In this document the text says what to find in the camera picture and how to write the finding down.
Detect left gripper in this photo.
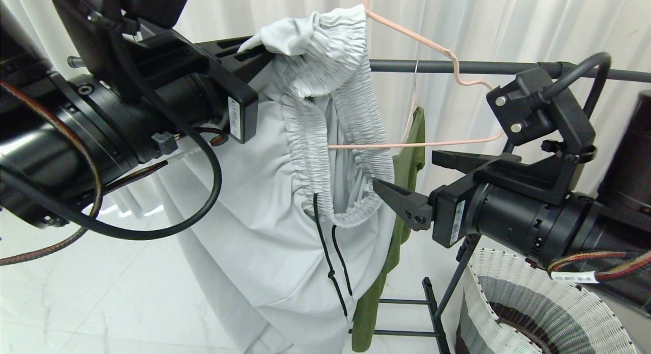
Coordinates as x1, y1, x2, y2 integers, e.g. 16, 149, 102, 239
147, 37, 275, 144

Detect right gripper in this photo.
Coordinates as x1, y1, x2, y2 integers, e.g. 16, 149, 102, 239
373, 151, 598, 269

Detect pink clothes hanger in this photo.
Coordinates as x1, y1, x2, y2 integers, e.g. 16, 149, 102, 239
328, 0, 504, 150
401, 59, 421, 143

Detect pale grey shorts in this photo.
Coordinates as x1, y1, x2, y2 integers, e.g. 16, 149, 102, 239
153, 5, 397, 354

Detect black clothes rack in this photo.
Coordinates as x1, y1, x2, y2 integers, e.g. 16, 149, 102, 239
68, 55, 651, 354

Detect white laundry basket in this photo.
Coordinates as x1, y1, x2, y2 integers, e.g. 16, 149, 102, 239
455, 248, 639, 354

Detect white curtain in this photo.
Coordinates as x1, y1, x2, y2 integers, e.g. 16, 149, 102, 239
0, 0, 651, 217

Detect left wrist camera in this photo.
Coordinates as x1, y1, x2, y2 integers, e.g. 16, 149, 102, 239
52, 0, 210, 103

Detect black cable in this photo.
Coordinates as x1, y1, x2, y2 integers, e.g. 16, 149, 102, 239
537, 52, 612, 118
0, 28, 223, 241

